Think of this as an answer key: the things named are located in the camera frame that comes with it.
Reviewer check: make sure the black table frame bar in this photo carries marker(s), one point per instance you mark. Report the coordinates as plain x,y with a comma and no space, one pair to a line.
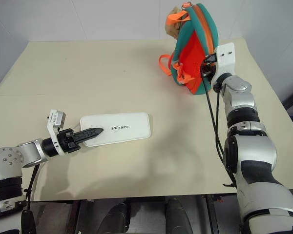
213,214

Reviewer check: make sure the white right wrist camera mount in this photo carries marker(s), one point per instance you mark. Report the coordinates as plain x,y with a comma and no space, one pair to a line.
225,58

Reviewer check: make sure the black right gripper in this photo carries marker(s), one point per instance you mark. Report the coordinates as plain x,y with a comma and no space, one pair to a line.
207,67

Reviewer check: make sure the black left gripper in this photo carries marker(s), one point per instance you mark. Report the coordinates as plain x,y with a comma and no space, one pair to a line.
64,141

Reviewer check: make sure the orange and teal backpack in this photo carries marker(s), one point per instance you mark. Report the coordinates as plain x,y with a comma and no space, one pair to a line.
193,53

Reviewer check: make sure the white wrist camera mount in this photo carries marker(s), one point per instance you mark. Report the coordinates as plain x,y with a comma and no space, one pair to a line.
54,122
225,58

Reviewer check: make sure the white flat box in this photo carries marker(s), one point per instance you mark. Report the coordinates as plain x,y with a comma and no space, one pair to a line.
122,129

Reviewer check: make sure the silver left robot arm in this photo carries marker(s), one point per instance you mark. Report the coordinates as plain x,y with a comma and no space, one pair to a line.
17,156

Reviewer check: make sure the dark rounded shape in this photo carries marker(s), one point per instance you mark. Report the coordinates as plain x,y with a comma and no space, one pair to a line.
176,215
117,218

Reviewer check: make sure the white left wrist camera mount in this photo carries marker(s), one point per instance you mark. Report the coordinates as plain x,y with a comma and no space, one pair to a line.
54,122

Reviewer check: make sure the brown plush toy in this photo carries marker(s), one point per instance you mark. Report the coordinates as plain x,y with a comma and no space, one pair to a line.
173,26

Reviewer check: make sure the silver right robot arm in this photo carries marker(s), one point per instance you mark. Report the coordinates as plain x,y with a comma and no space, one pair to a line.
249,156

